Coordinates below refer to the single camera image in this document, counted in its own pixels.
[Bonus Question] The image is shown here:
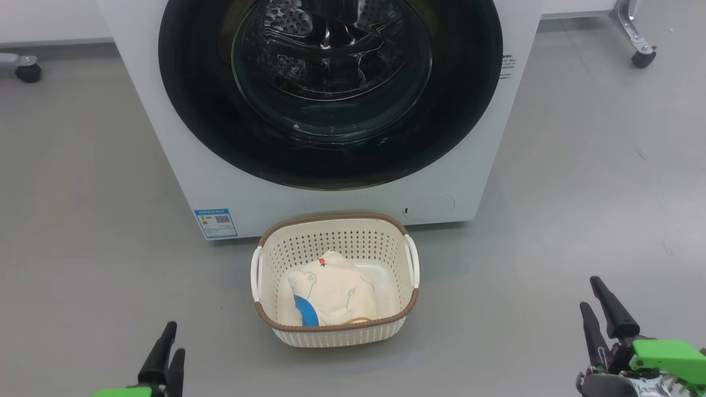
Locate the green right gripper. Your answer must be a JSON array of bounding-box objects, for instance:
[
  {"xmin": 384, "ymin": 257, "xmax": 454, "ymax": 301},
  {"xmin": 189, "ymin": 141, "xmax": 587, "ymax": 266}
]
[{"xmin": 576, "ymin": 276, "xmax": 706, "ymax": 397}]

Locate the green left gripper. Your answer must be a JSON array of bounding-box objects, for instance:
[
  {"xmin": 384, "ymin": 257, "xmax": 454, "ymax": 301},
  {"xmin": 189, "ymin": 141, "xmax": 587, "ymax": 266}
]
[{"xmin": 93, "ymin": 321, "xmax": 185, "ymax": 397}]

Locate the cream garment with orange mark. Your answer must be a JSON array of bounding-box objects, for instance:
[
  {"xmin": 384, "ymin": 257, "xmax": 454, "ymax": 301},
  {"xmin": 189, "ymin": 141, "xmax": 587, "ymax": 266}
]
[{"xmin": 287, "ymin": 250, "xmax": 378, "ymax": 327}]

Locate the black round glass washer door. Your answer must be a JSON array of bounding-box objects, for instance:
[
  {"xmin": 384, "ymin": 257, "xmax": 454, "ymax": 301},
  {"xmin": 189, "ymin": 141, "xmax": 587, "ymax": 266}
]
[{"xmin": 158, "ymin": 0, "xmax": 503, "ymax": 191}]

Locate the white front-load washing machine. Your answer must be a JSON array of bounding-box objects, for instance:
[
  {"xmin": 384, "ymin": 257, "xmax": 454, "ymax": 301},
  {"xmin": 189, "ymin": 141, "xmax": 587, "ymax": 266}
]
[{"xmin": 97, "ymin": 0, "xmax": 544, "ymax": 242}]

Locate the blue energy label sticker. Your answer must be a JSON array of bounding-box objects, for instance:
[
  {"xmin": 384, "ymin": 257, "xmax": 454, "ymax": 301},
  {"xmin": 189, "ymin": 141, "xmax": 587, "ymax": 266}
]
[{"xmin": 194, "ymin": 208, "xmax": 238, "ymax": 240}]

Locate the cream perforated laundry basket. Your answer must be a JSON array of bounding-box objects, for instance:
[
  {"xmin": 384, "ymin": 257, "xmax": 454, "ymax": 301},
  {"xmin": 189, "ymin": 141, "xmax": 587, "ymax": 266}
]
[{"xmin": 250, "ymin": 213, "xmax": 421, "ymax": 348}]

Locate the round drain filter cover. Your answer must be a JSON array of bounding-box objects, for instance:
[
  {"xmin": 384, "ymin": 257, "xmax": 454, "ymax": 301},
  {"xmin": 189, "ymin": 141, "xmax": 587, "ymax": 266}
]
[{"xmin": 402, "ymin": 194, "xmax": 456, "ymax": 224}]

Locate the metal partition leg with caster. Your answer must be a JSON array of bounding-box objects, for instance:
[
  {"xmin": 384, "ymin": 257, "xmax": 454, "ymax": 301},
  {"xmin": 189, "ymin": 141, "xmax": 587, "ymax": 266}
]
[{"xmin": 609, "ymin": 0, "xmax": 657, "ymax": 69}]

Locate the caster wheel left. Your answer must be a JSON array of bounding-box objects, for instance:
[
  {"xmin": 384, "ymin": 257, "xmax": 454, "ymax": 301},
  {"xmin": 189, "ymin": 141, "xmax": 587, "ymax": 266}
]
[{"xmin": 0, "ymin": 53, "xmax": 42, "ymax": 83}]

